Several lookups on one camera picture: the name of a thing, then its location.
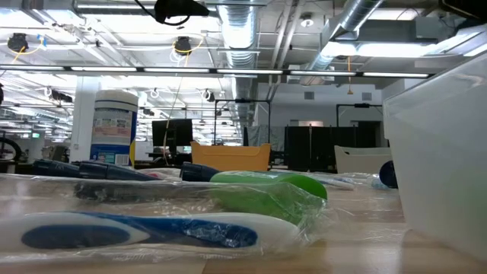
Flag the green Pert shampoo bottle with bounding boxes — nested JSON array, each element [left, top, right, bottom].
[[209, 170, 329, 226]]

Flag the round silver ceiling duct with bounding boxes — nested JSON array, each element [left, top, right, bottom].
[[300, 0, 385, 83], [218, 0, 262, 126]]

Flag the black computer monitor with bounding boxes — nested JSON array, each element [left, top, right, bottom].
[[151, 118, 194, 153]]

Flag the clear plastic bin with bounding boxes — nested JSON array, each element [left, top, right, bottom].
[[382, 51, 487, 263]]

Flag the pale wrapped toothbrush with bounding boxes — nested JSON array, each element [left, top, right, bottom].
[[138, 167, 183, 180]]

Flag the white plastic bin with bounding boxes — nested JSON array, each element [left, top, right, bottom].
[[333, 145, 393, 175]]

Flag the black metal rig frame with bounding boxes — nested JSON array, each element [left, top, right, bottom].
[[213, 98, 272, 146], [336, 102, 384, 129]]

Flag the white wipes canister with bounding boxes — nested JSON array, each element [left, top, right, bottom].
[[90, 89, 140, 167]]

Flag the dark navy toothpaste tube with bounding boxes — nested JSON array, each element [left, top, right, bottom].
[[73, 181, 214, 203], [32, 158, 83, 179], [179, 161, 221, 183], [78, 161, 161, 182], [379, 159, 399, 190]]

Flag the orange hanging cord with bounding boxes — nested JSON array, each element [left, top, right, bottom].
[[345, 56, 354, 95]]

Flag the long ceiling light strip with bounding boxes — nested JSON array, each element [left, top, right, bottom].
[[0, 64, 431, 79]]

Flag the black aluminium table frame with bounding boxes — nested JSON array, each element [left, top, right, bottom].
[[0, 160, 191, 175]]

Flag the black ceiling cord reel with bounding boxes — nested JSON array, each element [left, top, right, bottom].
[[173, 36, 193, 56], [7, 33, 30, 53]]

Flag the black room partition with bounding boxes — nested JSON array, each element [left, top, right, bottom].
[[285, 124, 384, 171]]

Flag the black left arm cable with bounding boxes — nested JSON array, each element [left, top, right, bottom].
[[132, 0, 191, 27]]

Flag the grey rectangular air duct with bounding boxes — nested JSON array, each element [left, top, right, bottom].
[[330, 17, 457, 45]]

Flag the orange plastic bin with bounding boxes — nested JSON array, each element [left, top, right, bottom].
[[189, 141, 272, 173]]

